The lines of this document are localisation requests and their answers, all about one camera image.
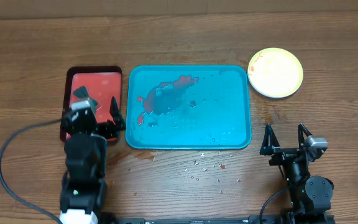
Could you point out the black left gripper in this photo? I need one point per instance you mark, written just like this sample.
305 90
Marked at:
113 130

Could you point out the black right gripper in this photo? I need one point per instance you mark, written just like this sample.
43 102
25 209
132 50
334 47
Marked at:
269 147

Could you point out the green and pink sponge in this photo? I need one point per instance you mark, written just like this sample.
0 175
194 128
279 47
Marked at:
82 92

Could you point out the yellow plate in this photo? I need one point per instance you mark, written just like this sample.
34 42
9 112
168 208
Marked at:
275 73

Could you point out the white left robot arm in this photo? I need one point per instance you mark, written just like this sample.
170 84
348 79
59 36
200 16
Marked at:
84 188

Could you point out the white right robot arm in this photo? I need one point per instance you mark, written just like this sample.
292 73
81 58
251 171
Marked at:
310 195

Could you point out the dark tray with red liquid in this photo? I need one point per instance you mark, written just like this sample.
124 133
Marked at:
102 84

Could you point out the teal plastic tray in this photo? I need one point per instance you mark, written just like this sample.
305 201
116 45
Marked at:
188 107

